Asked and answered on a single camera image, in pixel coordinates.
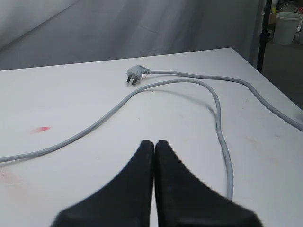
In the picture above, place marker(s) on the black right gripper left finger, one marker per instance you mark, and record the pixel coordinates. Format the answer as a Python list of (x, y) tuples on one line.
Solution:
[(124, 202)]

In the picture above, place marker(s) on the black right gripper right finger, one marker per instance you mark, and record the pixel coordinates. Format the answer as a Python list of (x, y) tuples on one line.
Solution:
[(182, 200)]

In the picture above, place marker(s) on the white five-socket power strip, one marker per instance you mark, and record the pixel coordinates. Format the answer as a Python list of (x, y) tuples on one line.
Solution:
[(134, 74)]

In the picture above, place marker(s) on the black stand pole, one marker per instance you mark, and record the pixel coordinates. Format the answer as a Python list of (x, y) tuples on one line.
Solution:
[(263, 35)]

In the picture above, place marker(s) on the white backdrop cloth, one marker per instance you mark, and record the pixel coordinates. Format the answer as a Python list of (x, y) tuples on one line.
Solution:
[(36, 33)]

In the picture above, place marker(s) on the white plastic bucket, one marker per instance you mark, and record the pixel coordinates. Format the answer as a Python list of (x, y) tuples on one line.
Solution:
[(286, 27)]

